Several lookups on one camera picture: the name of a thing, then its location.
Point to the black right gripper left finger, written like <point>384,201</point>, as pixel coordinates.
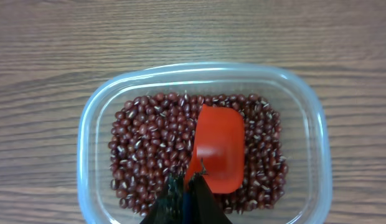
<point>168,206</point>

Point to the red measuring scoop blue handle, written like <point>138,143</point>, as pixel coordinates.
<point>219,149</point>

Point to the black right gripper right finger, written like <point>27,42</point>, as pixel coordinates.
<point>202,206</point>

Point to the red adzuki beans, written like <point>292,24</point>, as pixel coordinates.
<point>153,137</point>

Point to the clear plastic container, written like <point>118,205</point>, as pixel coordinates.
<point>304,138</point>

